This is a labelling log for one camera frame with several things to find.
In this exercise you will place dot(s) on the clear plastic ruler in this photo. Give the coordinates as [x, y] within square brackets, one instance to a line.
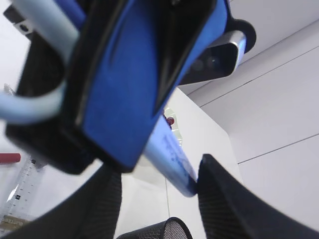
[23, 189]

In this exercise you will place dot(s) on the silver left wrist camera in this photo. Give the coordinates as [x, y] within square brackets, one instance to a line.
[221, 58]

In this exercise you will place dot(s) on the black mesh pen holder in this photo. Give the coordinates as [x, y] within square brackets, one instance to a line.
[172, 228]

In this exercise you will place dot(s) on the green wavy glass plate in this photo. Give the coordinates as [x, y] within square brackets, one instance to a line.
[168, 112]

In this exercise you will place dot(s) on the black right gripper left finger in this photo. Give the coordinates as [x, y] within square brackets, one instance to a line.
[90, 213]

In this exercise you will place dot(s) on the blue capped scissors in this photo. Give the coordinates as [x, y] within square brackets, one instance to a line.
[111, 97]

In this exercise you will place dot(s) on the red glitter pen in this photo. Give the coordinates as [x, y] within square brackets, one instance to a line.
[10, 158]

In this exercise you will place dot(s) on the gold glitter pen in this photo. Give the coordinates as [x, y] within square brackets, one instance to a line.
[12, 223]

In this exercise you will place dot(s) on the dark purple grape bunch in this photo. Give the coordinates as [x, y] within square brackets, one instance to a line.
[169, 120]

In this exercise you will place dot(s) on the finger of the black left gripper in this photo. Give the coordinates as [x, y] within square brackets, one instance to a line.
[184, 31]

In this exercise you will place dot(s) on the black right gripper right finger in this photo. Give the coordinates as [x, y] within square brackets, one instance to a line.
[230, 211]

